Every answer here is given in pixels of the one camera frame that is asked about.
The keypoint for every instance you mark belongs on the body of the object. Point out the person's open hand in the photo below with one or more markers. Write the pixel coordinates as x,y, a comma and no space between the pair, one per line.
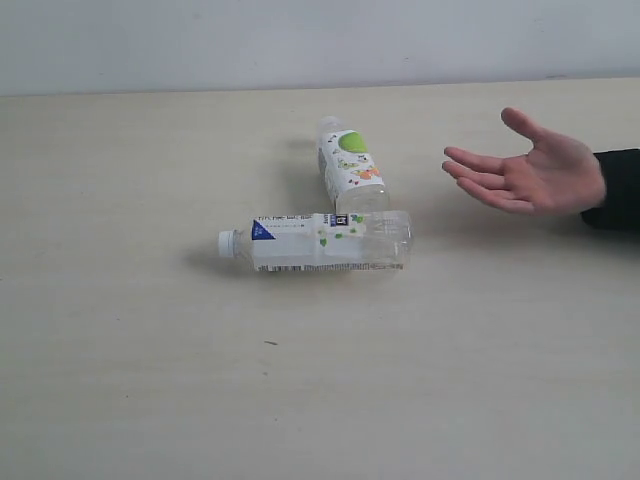
558,176

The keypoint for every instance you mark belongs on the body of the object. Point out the clear bottle with blue label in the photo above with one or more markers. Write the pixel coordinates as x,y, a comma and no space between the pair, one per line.
320,242

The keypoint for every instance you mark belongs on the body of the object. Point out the dark sleeved forearm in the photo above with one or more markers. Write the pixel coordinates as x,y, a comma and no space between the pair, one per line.
619,211

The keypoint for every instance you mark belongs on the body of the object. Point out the bottle with green apple label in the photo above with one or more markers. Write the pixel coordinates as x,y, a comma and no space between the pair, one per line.
351,177

